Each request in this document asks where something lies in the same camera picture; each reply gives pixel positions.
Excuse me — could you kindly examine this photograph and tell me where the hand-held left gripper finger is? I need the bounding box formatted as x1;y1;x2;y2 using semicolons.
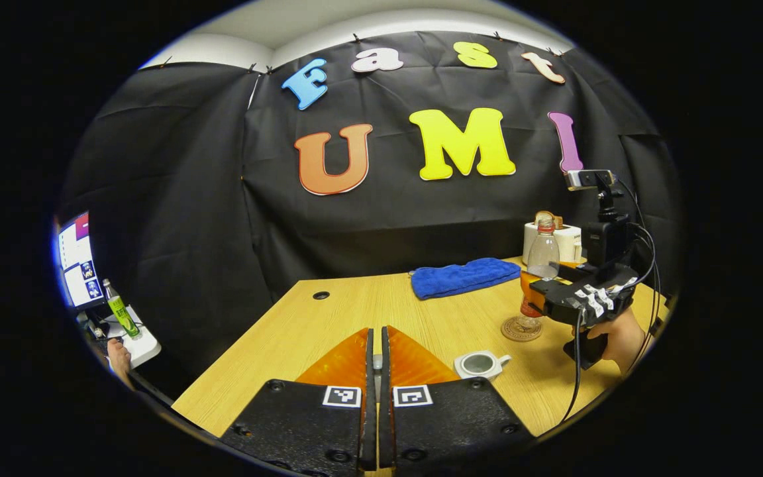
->
219;328;377;477
380;325;536;474

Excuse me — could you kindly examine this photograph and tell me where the clear plastic water bottle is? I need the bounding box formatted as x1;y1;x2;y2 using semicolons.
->
519;219;561;332

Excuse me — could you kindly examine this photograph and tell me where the round brown coaster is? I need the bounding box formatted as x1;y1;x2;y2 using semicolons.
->
501;315;544;343

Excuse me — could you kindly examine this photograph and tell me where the white teacup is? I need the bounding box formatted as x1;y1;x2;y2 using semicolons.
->
454;350;512;381

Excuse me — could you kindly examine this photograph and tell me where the green drink bottle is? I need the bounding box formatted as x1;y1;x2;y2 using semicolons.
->
102;278;141;341

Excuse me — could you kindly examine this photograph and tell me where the white toaster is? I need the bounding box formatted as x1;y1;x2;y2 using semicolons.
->
523;222;583;264

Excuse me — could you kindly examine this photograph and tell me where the blue towel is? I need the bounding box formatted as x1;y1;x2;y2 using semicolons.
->
411;258;522;300

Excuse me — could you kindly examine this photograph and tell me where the white side table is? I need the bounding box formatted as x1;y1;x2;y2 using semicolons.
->
77;305;162;370

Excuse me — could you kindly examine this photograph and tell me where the black backdrop cloth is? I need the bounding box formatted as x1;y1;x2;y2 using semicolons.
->
57;30;684;378

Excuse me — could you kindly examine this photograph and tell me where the computer monitor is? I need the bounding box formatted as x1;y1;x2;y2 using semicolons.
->
56;211;105;312

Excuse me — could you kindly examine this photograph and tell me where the black cable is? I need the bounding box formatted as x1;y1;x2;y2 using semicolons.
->
613;178;664;375
559;310;584;425

